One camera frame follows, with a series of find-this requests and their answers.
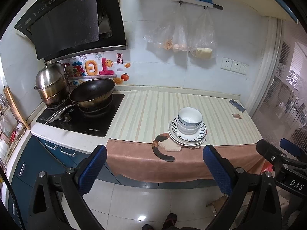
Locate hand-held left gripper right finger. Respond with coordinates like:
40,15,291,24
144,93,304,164
203,144,282,230

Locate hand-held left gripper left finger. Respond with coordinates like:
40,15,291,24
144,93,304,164
27,144,108,230

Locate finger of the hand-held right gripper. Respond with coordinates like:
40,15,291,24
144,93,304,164
256,139,288,171
280,138,307,166

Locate blue leaf pattern plate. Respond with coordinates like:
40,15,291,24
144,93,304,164
171,118,207,142

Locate white bowl dark rim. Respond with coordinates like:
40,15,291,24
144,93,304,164
179,125,201,135

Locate white bowl blue rim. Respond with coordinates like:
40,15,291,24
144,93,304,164
177,116,203,132

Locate plain white bowl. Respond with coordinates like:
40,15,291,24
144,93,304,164
178,107,203,127

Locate red plastic bag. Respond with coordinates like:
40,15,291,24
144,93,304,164
260,162,274,174

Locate cardboard piece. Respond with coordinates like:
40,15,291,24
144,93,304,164
206,195,228,215

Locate black gas stove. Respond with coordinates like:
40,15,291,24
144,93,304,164
36,93,125,138

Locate glass sliding door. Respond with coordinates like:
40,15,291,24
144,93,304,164
245,17,307,149

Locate blue smartphone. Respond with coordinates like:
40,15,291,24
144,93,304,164
229,99,246,113

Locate blue kitchen cabinet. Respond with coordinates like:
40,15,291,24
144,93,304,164
8,134,216,221

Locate striped cloth with cat print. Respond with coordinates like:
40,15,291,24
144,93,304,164
106,89,264,183

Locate black wok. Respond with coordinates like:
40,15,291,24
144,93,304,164
45,78,116,125

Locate wooden cutting board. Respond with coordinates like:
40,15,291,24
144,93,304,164
3,87,31,131

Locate steel steamer pot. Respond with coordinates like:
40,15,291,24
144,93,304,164
34,62,71,106

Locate clear plastic bag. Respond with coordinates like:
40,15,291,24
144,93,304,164
172,5,189,53
188,8,217,60
143,19,177,51

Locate black range hood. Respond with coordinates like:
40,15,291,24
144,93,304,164
14,0,127,61

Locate black cable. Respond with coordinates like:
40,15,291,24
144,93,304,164
0,168,26,230

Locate cluttered wire rack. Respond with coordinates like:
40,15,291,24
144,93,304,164
0,93,27,163

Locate colourful wall sticker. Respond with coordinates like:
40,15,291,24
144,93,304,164
61,53,131,85

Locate wall hook rail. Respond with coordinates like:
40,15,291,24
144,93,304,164
172,0,224,10

